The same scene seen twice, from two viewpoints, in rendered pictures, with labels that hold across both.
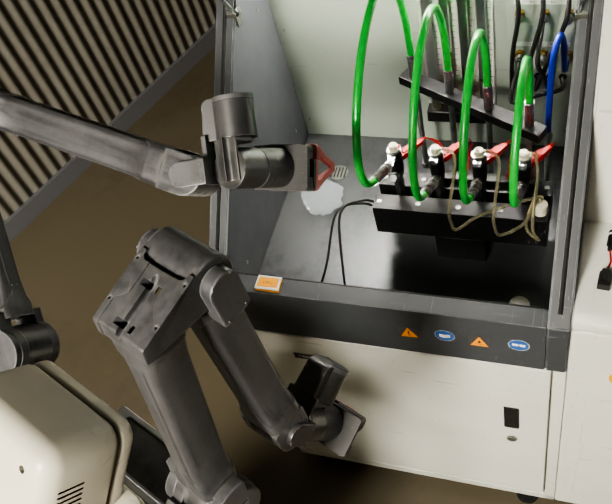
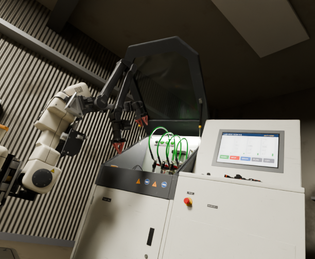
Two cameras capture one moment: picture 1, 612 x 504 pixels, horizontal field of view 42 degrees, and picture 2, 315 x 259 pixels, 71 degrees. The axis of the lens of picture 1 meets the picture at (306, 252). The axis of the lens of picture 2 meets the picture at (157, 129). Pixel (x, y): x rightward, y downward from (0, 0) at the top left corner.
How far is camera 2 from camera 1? 1.75 m
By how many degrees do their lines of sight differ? 72
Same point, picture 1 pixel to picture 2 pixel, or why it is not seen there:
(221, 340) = (126, 78)
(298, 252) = not seen: hidden behind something
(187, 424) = (113, 78)
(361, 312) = (130, 172)
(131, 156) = not seen: hidden behind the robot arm
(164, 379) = (118, 68)
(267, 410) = (119, 102)
